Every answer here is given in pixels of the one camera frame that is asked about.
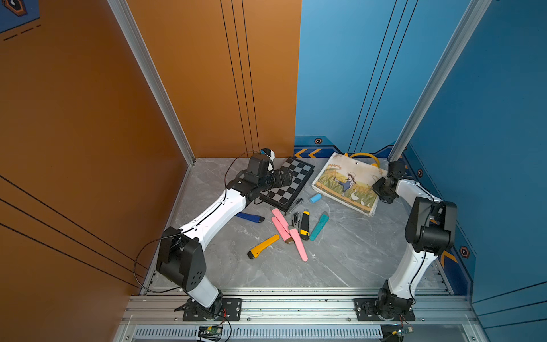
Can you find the light blue small cylinder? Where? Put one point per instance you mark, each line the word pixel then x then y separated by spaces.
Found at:
pixel 315 198

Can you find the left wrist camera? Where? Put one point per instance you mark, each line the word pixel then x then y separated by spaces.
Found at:
pixel 261 162

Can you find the left aluminium corner post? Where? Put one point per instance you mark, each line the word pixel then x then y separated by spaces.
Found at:
pixel 126 21

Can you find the canvas pouch with farm picture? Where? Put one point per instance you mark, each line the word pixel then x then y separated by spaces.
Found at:
pixel 350 182

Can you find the dark blue utility knife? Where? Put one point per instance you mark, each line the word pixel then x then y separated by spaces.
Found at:
pixel 250 218

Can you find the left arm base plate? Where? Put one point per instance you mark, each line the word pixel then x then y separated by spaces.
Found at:
pixel 225 308

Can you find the aluminium corner post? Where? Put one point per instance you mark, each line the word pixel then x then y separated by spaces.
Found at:
pixel 456 45
pixel 126 21

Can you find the left green circuit board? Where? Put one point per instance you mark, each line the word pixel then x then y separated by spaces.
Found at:
pixel 210 333

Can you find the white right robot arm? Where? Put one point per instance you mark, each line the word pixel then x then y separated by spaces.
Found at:
pixel 430 231

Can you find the aluminium front rail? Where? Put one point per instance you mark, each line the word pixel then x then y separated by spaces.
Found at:
pixel 298 314

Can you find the black pen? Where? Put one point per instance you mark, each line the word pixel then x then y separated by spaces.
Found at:
pixel 294 205

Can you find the teal utility knife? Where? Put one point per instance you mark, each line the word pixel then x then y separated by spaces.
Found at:
pixel 319 226

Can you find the green circuit board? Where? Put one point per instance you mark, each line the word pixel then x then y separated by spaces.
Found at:
pixel 404 331
pixel 210 333

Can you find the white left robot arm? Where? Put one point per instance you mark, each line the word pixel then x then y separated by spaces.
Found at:
pixel 181 256

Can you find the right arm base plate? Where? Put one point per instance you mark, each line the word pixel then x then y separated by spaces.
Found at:
pixel 368 309

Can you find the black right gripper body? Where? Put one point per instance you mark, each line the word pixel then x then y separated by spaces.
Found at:
pixel 379 187

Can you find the black yellow utility knife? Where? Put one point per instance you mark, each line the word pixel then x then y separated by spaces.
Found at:
pixel 304 226

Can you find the right aluminium corner post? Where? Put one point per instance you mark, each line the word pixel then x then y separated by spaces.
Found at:
pixel 456 45

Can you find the silver black folding knife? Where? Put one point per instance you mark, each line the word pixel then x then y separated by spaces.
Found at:
pixel 295 220

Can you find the right green circuit board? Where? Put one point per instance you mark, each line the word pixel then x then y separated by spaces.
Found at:
pixel 404 331

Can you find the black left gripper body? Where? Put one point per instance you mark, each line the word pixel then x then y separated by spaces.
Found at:
pixel 278 182

